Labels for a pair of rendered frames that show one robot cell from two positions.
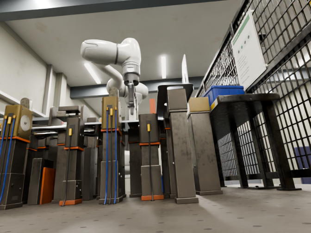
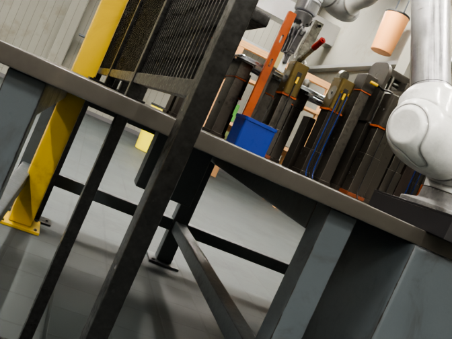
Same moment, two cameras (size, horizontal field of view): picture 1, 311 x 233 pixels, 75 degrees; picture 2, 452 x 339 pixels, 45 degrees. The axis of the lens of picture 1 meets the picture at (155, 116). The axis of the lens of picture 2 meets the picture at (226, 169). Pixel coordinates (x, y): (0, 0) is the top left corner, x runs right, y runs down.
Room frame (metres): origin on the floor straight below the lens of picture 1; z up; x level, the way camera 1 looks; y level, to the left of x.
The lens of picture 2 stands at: (2.89, -0.57, 0.71)
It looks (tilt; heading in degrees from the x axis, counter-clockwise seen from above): 3 degrees down; 162
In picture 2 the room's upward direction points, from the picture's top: 24 degrees clockwise
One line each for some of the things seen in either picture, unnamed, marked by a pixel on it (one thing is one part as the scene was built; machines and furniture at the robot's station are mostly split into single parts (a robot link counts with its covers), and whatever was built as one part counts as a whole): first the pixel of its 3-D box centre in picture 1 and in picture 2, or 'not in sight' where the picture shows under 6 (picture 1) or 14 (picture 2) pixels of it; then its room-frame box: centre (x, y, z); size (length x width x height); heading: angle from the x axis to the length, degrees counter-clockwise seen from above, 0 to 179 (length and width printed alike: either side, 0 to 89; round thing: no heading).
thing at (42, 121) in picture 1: (25, 123); not in sight; (1.21, 0.82, 1.16); 0.37 x 0.14 x 0.02; 92
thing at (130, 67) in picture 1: (131, 72); (307, 7); (0.90, 0.11, 1.29); 0.09 x 0.09 x 0.06
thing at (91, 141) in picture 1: (91, 156); (343, 129); (1.11, 0.36, 0.91); 0.07 x 0.05 x 0.42; 2
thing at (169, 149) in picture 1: (173, 152); not in sight; (0.71, -0.05, 0.84); 0.05 x 0.05 x 0.29; 2
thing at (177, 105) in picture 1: (180, 143); not in sight; (0.53, -0.06, 0.84); 0.05 x 0.05 x 0.29; 2
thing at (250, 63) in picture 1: (247, 53); not in sight; (0.82, -0.45, 1.30); 0.23 x 0.02 x 0.31; 2
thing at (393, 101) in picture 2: not in sight; (375, 148); (1.20, 0.45, 0.89); 0.09 x 0.08 x 0.38; 2
